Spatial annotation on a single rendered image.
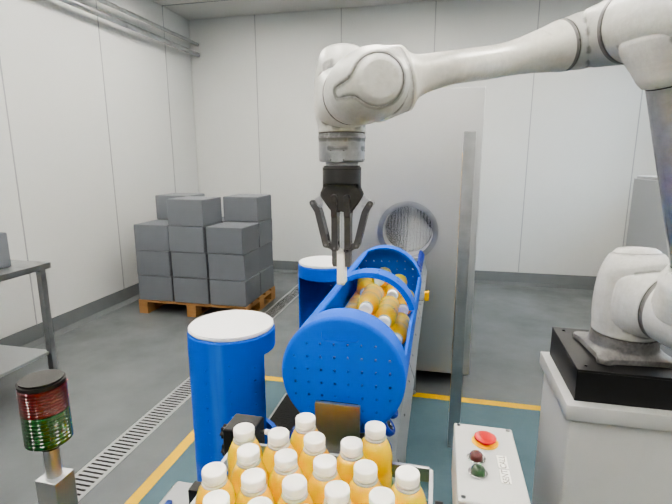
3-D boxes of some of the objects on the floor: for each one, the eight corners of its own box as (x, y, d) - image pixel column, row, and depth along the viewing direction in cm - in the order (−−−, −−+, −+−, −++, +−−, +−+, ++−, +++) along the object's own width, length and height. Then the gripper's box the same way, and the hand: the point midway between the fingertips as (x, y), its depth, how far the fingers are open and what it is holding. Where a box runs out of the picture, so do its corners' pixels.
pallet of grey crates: (275, 298, 528) (272, 194, 504) (246, 321, 451) (241, 200, 428) (181, 291, 555) (174, 192, 531) (139, 312, 478) (129, 198, 454)
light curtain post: (458, 442, 259) (475, 131, 225) (458, 448, 253) (476, 131, 219) (447, 441, 260) (463, 131, 226) (447, 447, 254) (463, 131, 220)
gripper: (303, 164, 86) (306, 286, 91) (372, 164, 84) (371, 290, 88) (314, 163, 94) (315, 277, 98) (378, 163, 91) (376, 280, 95)
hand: (342, 266), depth 93 cm, fingers closed
